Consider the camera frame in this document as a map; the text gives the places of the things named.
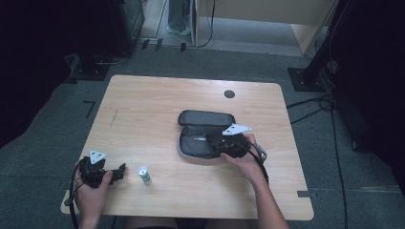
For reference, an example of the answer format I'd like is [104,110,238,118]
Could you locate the black floor cable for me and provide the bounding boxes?
[289,104,334,125]
[286,94,334,111]
[329,103,351,229]

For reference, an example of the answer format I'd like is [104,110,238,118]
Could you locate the black equipment cabinet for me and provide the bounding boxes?
[106,0,146,57]

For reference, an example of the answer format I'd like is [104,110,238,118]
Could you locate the black stand with base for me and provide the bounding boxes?
[288,0,362,94]

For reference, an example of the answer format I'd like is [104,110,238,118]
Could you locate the hand-held gripper cable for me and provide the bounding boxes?
[62,158,88,229]
[239,140,270,185]

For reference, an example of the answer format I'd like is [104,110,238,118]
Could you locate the black pencil case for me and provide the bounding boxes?
[176,109,239,160]

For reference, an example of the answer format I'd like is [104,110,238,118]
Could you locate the dark curtain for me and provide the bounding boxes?
[330,0,405,197]
[0,0,113,150]

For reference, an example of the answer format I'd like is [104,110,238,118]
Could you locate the person's left hand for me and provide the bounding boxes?
[73,161,115,220]

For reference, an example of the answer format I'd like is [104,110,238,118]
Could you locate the black hanging cable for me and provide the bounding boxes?
[200,0,217,49]

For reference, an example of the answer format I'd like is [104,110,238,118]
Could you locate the person's right hand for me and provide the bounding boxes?
[220,133,269,187]

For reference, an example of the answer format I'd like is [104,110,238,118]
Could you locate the black flat stand base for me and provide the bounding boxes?
[69,52,111,82]

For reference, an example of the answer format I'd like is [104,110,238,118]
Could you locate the person's leg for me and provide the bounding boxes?
[167,0,191,31]
[203,219,256,229]

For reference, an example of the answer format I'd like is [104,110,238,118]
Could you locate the left hand-held gripper cable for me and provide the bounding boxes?
[62,158,88,229]

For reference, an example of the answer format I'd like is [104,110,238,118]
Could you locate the right hand-held gripper cable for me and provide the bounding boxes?
[239,140,270,185]

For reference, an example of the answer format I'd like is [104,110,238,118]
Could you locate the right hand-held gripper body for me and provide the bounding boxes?
[213,123,253,159]

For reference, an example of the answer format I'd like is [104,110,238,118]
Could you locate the white green glue stick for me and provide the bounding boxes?
[137,165,153,186]

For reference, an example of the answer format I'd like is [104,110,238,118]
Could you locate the light wooden desk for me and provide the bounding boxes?
[192,0,339,57]

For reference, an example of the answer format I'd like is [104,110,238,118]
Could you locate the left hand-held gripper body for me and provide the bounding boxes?
[77,149,114,189]

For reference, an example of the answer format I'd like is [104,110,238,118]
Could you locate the person's right leg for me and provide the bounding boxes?
[203,219,256,229]

